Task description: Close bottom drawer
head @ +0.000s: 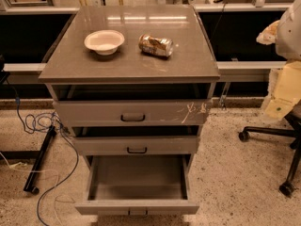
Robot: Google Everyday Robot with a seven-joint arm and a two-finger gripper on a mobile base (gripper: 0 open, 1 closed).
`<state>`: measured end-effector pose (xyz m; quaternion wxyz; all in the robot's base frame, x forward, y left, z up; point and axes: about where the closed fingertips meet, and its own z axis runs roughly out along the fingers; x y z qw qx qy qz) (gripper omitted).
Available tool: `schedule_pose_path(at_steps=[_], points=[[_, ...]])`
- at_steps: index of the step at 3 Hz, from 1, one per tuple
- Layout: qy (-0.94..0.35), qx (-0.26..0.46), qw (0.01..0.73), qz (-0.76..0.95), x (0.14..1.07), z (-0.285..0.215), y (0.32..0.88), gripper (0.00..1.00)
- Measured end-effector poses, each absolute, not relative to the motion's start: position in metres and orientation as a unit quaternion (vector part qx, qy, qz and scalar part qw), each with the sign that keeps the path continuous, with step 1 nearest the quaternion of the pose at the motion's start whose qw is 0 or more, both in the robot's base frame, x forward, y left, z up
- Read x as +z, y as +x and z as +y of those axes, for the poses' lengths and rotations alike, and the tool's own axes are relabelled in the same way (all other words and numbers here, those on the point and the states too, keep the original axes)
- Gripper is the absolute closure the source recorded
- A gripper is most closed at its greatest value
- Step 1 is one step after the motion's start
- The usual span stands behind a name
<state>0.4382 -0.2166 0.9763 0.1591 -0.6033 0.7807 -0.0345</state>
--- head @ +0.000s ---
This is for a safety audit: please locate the grey top drawer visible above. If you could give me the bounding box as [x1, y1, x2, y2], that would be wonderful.
[54, 100, 211, 127]

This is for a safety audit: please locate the grey drawer cabinet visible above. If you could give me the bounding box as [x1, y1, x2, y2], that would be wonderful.
[38, 5, 221, 226]

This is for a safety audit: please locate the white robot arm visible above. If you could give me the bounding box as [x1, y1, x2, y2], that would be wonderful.
[256, 0, 301, 60]

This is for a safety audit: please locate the white cable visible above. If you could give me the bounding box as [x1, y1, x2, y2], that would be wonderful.
[0, 151, 76, 226]

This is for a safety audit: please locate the grey open bottom drawer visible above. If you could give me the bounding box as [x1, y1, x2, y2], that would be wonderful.
[75, 154, 198, 218]

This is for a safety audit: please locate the crushed soda can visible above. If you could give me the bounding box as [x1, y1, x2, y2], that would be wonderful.
[138, 34, 173, 57]

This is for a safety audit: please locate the white paper bowl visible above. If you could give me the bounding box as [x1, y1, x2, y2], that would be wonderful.
[84, 30, 125, 56]

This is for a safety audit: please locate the black table leg with caster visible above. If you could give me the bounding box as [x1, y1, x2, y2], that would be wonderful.
[0, 126, 56, 195]

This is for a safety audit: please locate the blue cable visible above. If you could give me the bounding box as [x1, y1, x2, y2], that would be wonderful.
[13, 96, 80, 226]

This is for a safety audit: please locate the grey middle drawer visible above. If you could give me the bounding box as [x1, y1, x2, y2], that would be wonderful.
[72, 136, 198, 155]

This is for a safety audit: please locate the grey horizontal rail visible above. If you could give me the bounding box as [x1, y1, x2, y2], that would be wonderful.
[4, 61, 285, 84]

